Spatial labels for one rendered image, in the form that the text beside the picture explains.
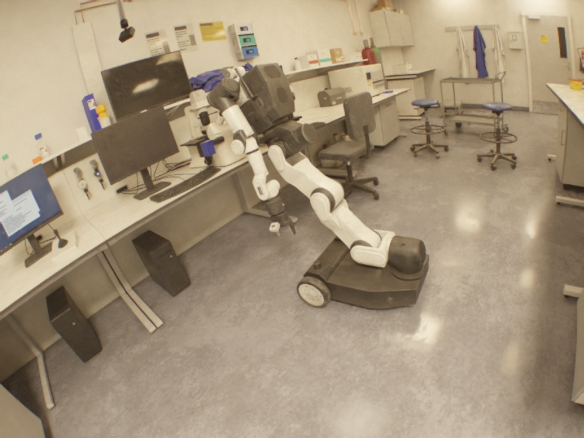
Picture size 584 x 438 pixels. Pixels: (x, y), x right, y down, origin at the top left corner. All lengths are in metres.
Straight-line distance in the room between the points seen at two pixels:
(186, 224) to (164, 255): 0.70
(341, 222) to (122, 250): 1.77
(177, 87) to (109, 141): 0.87
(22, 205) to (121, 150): 0.72
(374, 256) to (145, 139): 1.56
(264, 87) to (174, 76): 1.25
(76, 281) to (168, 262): 0.84
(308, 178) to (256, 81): 0.56
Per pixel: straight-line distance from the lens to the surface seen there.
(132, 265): 2.65
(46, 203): 2.00
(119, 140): 1.98
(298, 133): 1.48
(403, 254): 1.53
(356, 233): 1.58
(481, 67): 6.83
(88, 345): 2.22
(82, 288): 2.60
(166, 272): 2.18
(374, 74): 4.09
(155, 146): 2.05
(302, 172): 1.56
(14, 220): 2.00
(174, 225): 2.72
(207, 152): 1.88
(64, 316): 2.09
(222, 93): 1.45
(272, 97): 1.49
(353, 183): 2.87
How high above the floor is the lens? 1.23
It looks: 27 degrees down
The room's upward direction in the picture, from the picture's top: 14 degrees counter-clockwise
